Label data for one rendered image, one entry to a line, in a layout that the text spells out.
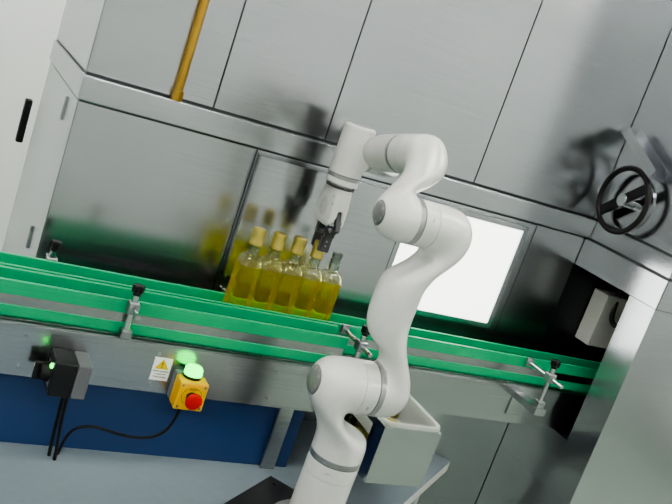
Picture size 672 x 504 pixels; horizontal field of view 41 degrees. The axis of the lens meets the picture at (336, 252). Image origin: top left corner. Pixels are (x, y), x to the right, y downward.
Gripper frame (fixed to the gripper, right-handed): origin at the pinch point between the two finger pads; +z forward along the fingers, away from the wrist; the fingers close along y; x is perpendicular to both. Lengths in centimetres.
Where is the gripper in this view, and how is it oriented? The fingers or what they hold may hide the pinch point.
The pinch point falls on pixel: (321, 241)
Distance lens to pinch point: 230.2
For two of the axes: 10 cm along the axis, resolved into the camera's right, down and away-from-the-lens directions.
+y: 3.7, 3.4, -8.7
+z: -3.2, 9.2, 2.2
